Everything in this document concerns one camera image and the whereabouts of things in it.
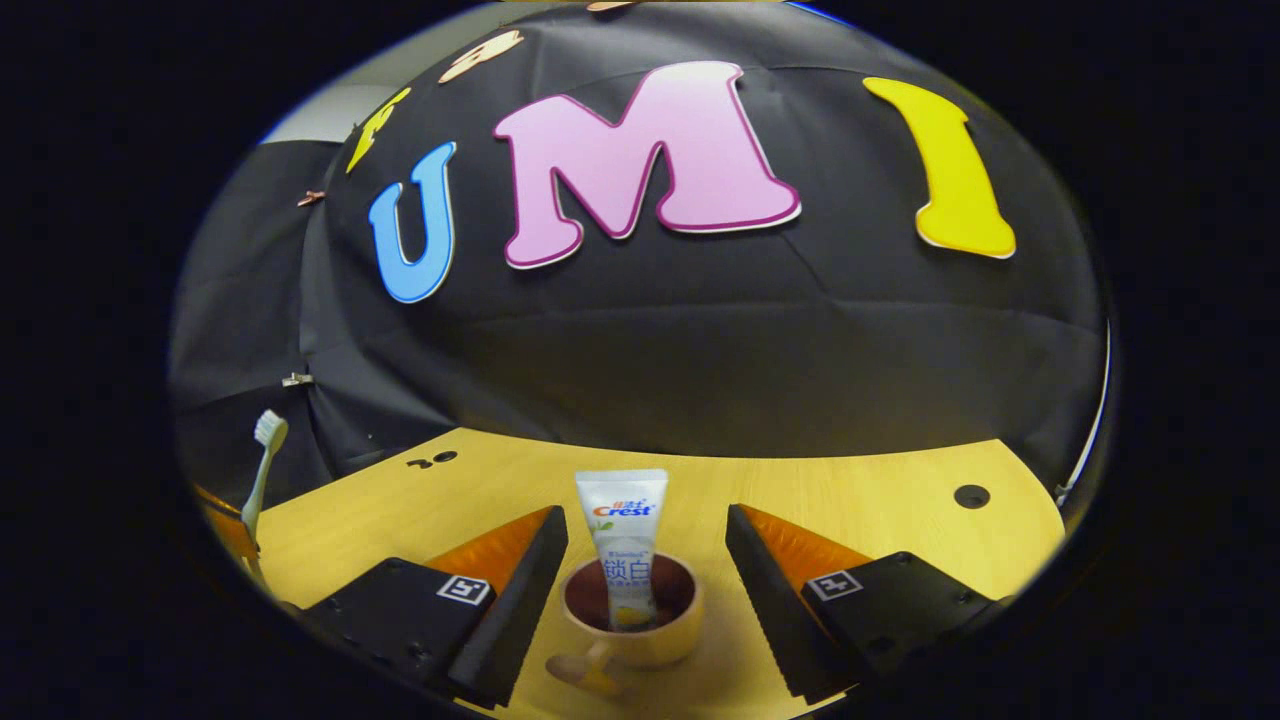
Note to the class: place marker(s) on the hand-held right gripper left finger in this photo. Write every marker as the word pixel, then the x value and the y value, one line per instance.
pixel 520 600

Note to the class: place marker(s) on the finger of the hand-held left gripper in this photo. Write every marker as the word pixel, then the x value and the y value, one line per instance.
pixel 232 530

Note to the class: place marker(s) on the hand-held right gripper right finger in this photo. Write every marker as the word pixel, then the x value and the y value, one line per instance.
pixel 770 610

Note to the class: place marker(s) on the white toothbrush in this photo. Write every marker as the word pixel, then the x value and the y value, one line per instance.
pixel 262 470

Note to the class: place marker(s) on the white toothpaste tube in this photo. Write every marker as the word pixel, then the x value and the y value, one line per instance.
pixel 622 540

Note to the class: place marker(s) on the beige cup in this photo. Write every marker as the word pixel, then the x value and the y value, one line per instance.
pixel 650 645

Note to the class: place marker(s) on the wooden desktop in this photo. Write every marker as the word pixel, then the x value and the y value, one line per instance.
pixel 850 500

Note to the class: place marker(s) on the silver cloth clip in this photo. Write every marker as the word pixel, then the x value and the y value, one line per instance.
pixel 297 380

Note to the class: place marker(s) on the black backdrop cloth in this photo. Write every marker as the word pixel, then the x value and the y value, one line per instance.
pixel 700 340

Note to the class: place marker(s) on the copper cloth clip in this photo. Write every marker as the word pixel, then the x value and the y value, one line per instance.
pixel 311 198

